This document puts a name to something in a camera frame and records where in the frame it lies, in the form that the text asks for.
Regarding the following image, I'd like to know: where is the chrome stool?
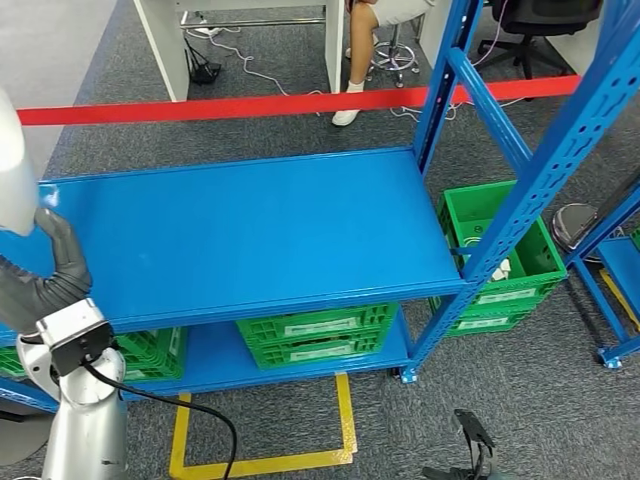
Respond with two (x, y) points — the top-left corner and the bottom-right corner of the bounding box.
(371, 26), (421, 89)

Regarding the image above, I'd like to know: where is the person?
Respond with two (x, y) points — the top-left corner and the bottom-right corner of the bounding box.
(332, 0), (436, 127)

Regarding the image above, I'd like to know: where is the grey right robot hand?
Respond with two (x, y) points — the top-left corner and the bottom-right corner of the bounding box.
(422, 465), (471, 480)

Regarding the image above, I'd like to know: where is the chrome stanchion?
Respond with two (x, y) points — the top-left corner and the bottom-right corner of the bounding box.
(551, 173), (640, 256)

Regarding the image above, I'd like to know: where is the white plastic panel part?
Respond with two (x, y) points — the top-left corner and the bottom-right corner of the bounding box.
(0, 89), (40, 238)

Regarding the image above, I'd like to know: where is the yellow floor tape strip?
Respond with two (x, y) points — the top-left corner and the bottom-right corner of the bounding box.
(598, 268), (640, 333)

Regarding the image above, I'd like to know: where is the black left wrist camera cable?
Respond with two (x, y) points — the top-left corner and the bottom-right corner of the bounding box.
(82, 360), (238, 480)

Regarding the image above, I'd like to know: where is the yellow floor tape square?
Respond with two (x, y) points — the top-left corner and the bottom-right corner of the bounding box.
(168, 372), (358, 480)

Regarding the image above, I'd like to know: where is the black office chair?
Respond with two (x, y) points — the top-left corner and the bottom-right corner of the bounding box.
(475, 0), (604, 81)

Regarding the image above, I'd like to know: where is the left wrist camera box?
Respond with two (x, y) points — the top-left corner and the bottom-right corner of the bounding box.
(35, 298), (115, 378)

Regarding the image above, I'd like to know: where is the white desk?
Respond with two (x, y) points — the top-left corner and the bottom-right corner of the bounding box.
(420, 0), (448, 62)
(134, 0), (346, 103)

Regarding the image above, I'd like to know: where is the white floor cable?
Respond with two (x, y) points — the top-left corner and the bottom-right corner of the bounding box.
(187, 26), (321, 101)

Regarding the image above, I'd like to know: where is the red barrier belt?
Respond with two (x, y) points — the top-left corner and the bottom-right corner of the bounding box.
(17, 74), (582, 127)

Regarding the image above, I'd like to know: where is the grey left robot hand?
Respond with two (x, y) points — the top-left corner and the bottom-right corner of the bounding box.
(0, 208), (94, 336)

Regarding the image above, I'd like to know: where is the blue metal shelf rack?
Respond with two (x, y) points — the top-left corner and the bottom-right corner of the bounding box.
(565, 188), (640, 371)
(0, 0), (640, 415)

